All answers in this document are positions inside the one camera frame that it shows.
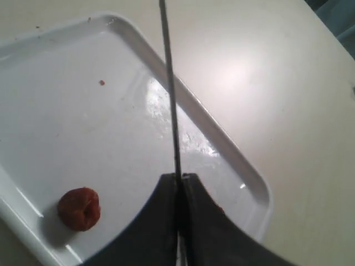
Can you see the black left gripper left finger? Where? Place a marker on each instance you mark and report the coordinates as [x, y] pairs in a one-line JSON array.
[[151, 238]]

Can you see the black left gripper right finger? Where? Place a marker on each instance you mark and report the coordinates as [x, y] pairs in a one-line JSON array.
[[211, 238]]

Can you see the thin metal skewer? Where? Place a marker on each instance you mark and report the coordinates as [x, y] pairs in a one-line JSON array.
[[171, 86]]

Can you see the red berry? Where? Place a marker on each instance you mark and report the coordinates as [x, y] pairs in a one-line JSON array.
[[79, 209], [221, 209]]

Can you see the white plastic tray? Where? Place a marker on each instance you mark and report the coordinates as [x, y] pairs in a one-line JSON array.
[[82, 105]]

